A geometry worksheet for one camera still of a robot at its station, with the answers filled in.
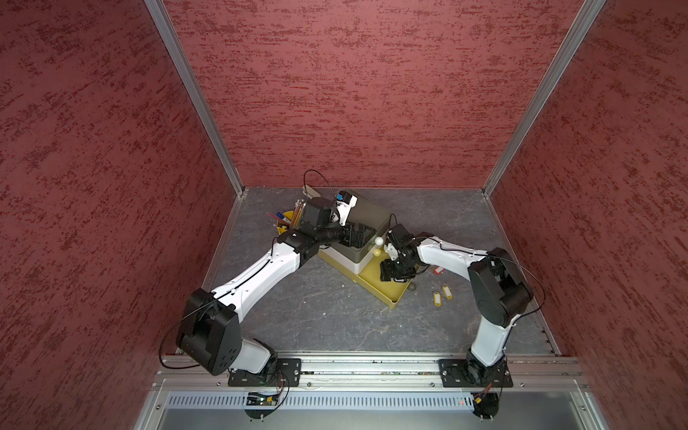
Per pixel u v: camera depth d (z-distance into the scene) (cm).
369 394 71
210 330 41
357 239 70
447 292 88
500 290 49
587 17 72
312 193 117
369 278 91
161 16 71
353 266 84
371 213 85
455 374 74
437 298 90
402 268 79
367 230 73
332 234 68
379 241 82
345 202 70
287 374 74
